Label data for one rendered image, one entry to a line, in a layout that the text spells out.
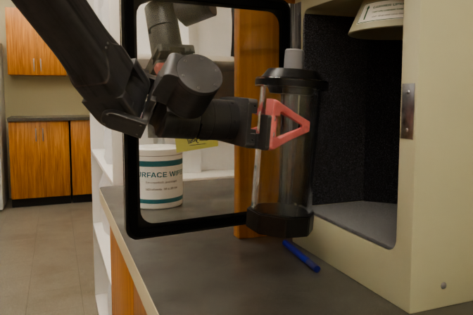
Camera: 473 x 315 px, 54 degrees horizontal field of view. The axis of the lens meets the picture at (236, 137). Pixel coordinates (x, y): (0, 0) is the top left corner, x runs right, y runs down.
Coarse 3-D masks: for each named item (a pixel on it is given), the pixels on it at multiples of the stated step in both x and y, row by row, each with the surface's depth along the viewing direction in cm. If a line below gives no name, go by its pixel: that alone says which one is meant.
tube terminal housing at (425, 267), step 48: (336, 0) 74; (432, 0) 57; (432, 48) 58; (432, 96) 58; (432, 144) 59; (432, 192) 60; (336, 240) 75; (432, 240) 60; (384, 288) 64; (432, 288) 61
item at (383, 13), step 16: (368, 0) 71; (384, 0) 68; (400, 0) 66; (368, 16) 69; (384, 16) 67; (400, 16) 65; (352, 32) 72; (368, 32) 80; (384, 32) 81; (400, 32) 81
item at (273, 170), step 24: (264, 96) 67; (288, 96) 65; (312, 96) 66; (288, 120) 65; (312, 120) 66; (288, 144) 65; (312, 144) 67; (264, 168) 67; (288, 168) 66; (312, 168) 68; (264, 192) 67; (288, 192) 66; (312, 192) 69; (288, 216) 66
